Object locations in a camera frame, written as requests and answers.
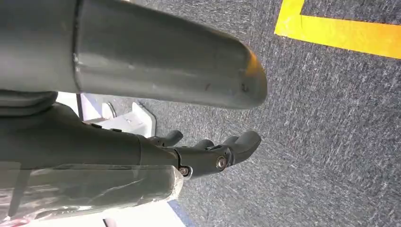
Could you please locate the ribbed grey right robot arm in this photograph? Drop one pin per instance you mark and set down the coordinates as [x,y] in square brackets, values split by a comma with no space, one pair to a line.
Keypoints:
[25,102]

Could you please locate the yellow floor tape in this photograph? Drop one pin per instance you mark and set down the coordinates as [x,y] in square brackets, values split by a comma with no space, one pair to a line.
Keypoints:
[344,34]

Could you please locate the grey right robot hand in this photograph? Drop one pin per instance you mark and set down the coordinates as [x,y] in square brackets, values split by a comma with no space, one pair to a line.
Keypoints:
[141,53]

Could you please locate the white bracket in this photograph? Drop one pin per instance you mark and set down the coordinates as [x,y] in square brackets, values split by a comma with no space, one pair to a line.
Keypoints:
[134,120]

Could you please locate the white panel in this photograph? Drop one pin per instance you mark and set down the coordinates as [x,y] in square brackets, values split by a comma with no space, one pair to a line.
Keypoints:
[131,214]

